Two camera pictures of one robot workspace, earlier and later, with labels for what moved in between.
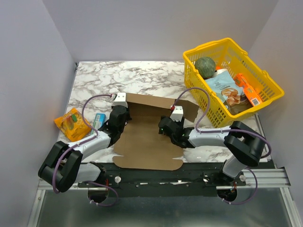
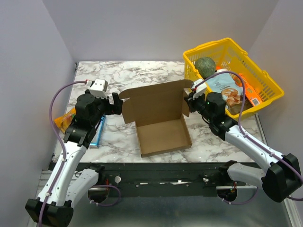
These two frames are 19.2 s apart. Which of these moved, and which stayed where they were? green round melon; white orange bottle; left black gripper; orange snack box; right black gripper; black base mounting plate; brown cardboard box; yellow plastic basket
Moved: brown cardboard box; left black gripper; right black gripper
Stayed: black base mounting plate; yellow plastic basket; orange snack box; white orange bottle; green round melon
